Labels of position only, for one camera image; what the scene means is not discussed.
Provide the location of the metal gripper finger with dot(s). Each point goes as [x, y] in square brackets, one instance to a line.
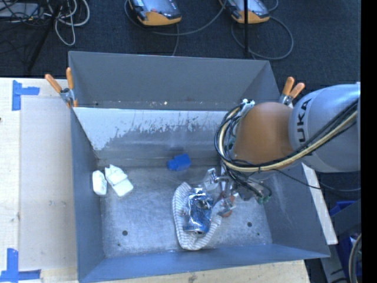
[211, 178]
[224, 205]

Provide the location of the small orange-brown object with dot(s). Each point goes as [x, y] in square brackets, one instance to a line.
[226, 213]

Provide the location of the crushed blue drink can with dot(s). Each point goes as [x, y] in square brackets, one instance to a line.
[198, 211]

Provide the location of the blue toy block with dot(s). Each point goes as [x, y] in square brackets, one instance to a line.
[178, 161]

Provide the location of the white ribbed cloth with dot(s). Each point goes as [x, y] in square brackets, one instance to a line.
[178, 217]

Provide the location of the grey metal bin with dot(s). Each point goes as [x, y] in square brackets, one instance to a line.
[153, 217]

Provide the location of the large white plastic piece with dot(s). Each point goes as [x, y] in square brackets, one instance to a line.
[119, 180]

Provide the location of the pale flat board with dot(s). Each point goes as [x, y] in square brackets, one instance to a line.
[47, 172]

